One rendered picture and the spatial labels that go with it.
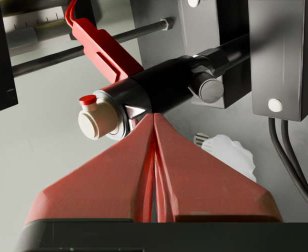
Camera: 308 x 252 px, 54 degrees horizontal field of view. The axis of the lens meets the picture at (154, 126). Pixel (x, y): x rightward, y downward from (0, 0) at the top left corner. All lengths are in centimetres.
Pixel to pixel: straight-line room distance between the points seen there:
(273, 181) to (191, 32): 29
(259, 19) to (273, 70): 4
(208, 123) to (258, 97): 25
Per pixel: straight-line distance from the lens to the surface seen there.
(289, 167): 24
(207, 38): 25
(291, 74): 23
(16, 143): 45
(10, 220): 48
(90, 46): 19
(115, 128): 15
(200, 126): 51
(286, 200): 49
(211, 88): 16
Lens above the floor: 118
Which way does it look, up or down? 37 degrees down
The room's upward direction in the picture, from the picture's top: 121 degrees counter-clockwise
